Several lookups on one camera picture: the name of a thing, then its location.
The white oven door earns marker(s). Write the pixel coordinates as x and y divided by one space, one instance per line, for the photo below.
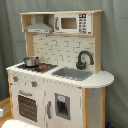
28 103

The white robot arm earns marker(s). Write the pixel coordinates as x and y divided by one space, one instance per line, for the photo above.
11 123

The wooden toy kitchen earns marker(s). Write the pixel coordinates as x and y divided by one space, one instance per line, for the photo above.
62 49

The grey toy sink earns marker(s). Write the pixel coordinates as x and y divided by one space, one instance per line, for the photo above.
72 74

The black toy faucet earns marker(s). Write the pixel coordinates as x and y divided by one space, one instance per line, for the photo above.
82 64

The black toy stovetop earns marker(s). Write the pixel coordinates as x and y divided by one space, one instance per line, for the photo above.
42 67

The silver toy pot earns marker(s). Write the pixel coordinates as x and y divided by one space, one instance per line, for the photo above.
31 61

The right red stove knob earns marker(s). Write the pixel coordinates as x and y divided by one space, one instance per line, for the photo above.
34 84

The red stove knob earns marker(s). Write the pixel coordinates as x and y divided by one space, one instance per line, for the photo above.
34 84
15 78

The white cabinet door with dispenser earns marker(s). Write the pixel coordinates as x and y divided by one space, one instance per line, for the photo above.
64 109

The white toy microwave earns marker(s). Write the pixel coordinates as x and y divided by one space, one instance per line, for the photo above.
73 23

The grey range hood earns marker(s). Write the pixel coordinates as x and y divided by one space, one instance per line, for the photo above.
41 24

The left red stove knob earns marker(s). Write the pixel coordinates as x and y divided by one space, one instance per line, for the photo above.
15 78

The grey fabric backdrop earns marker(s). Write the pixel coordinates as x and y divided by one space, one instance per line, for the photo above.
114 45

